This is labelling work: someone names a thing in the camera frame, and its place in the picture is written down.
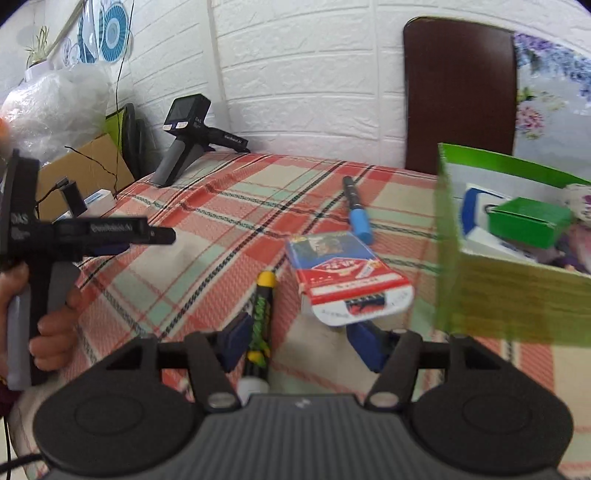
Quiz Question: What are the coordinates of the printed fabric pouch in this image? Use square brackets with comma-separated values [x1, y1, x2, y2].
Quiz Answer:
[561, 184, 591, 225]

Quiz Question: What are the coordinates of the red blue card pack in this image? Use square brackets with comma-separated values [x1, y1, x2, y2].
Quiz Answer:
[287, 231, 415, 328]

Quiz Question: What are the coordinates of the floral plastic bedding bag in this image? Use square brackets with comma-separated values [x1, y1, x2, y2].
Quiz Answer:
[513, 33, 590, 179]

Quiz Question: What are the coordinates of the white power strip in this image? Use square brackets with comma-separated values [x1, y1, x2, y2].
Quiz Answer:
[79, 189, 115, 218]

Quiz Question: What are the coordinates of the white blue HP box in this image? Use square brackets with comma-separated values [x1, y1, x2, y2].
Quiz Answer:
[460, 183, 537, 263]

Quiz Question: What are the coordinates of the green cardboard tray box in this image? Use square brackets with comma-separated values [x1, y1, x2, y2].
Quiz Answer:
[435, 143, 590, 346]

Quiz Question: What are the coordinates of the clear plastic bag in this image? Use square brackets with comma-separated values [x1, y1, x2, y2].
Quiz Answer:
[1, 63, 111, 164]

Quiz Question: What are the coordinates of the person's left hand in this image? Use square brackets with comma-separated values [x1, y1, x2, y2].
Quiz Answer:
[0, 264, 84, 373]

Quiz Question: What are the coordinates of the small brown cardboard box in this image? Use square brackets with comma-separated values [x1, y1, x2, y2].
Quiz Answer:
[37, 134, 134, 200]

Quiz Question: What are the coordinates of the small green carton box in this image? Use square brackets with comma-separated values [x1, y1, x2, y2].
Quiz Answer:
[487, 197, 573, 249]

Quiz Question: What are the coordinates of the blue capped black marker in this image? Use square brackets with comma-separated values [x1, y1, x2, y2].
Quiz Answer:
[342, 176, 374, 245]

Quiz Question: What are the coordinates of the black adapter block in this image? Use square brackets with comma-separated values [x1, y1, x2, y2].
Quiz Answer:
[59, 180, 87, 218]

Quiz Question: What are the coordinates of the black cable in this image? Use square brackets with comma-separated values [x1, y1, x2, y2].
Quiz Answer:
[0, 405, 43, 480]

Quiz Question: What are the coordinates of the blue round wall sticker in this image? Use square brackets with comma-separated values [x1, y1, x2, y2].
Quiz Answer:
[77, 1, 130, 64]

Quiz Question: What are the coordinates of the dark brown wooden headboard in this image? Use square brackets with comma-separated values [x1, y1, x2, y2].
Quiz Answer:
[403, 17, 517, 174]

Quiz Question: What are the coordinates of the spare handheld gripper device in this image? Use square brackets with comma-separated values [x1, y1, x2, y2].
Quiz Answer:
[150, 94, 249, 188]

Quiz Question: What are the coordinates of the yellow black flash color marker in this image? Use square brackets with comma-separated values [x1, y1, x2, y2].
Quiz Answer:
[238, 271, 276, 405]

